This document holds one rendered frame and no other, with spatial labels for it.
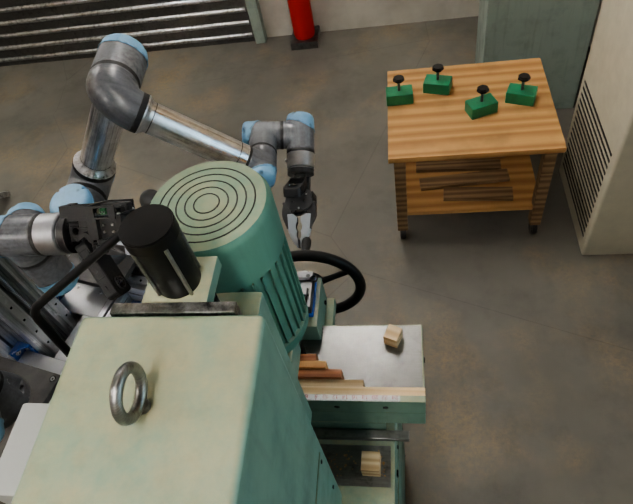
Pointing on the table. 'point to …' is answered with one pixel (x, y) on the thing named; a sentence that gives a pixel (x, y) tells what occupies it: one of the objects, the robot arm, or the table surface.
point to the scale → (353, 397)
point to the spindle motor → (240, 237)
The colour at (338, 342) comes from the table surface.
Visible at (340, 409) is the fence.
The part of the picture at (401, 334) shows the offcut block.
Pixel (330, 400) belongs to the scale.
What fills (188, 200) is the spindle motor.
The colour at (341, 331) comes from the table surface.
